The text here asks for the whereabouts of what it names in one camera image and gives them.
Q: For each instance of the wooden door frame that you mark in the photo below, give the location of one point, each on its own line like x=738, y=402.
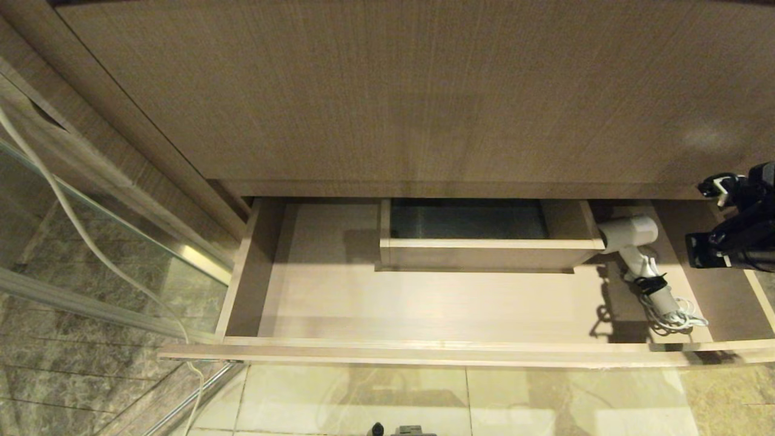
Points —
x=121, y=121

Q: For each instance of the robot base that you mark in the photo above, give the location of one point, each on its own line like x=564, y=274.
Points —
x=413, y=432

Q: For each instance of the glass shower door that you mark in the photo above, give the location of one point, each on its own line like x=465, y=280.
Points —
x=91, y=272

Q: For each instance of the light wooden drawer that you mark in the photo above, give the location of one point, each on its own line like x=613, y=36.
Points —
x=424, y=303

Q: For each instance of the white hair dryer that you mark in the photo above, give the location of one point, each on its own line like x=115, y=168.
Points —
x=626, y=233

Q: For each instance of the wooden vanity cabinet top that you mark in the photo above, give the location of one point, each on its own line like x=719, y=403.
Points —
x=424, y=91

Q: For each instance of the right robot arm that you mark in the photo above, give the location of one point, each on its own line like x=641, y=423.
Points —
x=761, y=200

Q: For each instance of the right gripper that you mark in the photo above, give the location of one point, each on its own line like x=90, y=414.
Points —
x=708, y=251

